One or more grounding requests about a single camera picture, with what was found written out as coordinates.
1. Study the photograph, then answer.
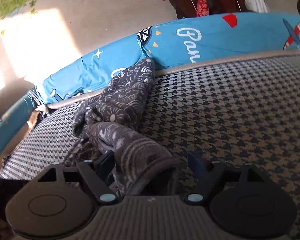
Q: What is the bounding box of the blue pillow with red patch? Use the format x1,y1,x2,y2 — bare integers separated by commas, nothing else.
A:
136,11,300,70

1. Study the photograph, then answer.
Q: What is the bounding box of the red floral cloth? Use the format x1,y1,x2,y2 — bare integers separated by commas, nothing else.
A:
164,0,210,17

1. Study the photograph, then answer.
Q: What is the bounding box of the blue pillow with white star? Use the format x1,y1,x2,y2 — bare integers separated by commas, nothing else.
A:
34,40,150,105

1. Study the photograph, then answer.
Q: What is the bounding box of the white hanging cloth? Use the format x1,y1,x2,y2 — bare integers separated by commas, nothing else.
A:
244,0,269,13

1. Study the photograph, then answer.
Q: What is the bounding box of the grey doodle print fleece jacket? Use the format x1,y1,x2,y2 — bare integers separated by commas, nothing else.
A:
62,57,182,198

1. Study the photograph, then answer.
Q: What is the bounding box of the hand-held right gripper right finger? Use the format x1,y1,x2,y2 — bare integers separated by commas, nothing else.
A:
185,151,264,204

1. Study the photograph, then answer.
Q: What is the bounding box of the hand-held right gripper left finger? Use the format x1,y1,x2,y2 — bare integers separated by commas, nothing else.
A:
36,151,118,204

